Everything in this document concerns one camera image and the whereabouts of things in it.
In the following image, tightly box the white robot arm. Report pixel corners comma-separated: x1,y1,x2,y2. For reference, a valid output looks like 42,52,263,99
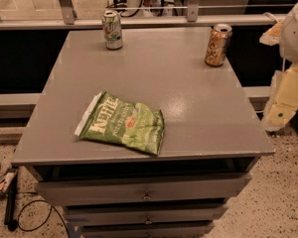
259,2,298,132

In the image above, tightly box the green jalapeno chip bag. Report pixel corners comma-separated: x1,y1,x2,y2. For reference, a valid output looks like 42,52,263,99
74,91,165,156

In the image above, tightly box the power strip on floor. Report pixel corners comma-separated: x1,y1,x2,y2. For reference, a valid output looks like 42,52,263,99
0,171,18,194

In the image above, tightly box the orange soda can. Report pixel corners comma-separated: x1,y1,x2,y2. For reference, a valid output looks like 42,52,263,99
205,24,232,66

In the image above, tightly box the grey drawer cabinet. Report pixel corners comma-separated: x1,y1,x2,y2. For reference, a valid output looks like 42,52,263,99
13,27,273,238

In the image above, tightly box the green white soda can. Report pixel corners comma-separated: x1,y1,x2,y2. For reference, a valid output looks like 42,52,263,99
101,10,123,50

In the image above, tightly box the black floor cable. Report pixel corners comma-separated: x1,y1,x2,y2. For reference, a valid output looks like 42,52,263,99
0,147,71,238

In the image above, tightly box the metal window railing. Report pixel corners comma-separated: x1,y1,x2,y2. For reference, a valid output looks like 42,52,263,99
0,0,285,31

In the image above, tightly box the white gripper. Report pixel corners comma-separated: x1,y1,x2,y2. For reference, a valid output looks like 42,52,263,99
259,22,298,132

